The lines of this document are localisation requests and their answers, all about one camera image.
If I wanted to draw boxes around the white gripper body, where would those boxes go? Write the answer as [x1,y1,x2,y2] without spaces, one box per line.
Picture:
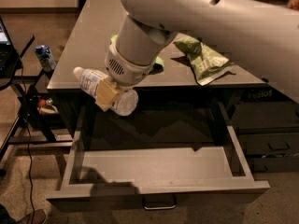
[105,42,152,87]

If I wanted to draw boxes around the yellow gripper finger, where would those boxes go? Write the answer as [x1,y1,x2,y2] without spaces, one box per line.
[95,77,121,111]

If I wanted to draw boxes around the clear plastic water bottle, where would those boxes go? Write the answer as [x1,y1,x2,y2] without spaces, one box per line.
[73,67,138,116]

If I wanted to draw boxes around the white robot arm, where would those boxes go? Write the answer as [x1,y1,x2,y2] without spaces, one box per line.
[105,0,299,103]

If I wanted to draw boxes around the open grey top drawer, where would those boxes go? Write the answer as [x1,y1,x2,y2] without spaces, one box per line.
[46,102,271,213]

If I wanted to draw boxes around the green snack bag with logo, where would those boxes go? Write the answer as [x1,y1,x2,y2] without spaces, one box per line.
[109,34,165,75]

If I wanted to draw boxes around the small colourful items on stand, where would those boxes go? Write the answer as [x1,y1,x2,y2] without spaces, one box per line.
[37,98,59,115]

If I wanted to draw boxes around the black side stand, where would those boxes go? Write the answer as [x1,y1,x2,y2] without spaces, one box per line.
[0,35,72,161]

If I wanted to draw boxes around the blue drink can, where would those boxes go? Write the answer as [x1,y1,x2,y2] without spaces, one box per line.
[35,45,56,72]

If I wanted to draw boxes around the crumpled green chip bag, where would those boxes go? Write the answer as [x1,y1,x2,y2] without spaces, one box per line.
[174,35,232,86]

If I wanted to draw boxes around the black laptop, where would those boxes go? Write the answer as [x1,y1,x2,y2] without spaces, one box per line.
[0,17,19,78]

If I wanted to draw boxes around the jar of orange snacks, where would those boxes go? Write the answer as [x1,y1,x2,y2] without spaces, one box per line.
[287,0,299,10]

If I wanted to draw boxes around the black hanging cable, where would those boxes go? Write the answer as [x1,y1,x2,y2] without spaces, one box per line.
[19,59,37,224]

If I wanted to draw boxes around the metal drawer handle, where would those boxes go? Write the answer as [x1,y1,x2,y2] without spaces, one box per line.
[142,194,177,211]

